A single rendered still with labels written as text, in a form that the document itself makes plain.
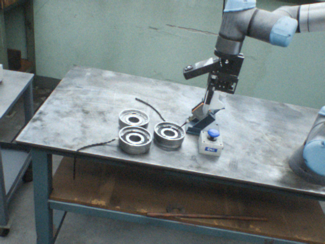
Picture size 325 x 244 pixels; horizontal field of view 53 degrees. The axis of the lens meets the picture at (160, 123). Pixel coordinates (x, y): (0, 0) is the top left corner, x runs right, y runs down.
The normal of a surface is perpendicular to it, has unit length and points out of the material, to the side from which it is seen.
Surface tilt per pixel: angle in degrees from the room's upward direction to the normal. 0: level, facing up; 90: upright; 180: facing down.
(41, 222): 90
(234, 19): 86
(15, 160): 0
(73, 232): 0
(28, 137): 0
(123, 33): 90
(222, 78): 90
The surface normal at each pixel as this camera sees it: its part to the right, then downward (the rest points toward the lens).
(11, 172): 0.17, -0.83
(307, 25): -0.41, 0.71
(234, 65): -0.11, 0.52
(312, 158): -0.54, 0.49
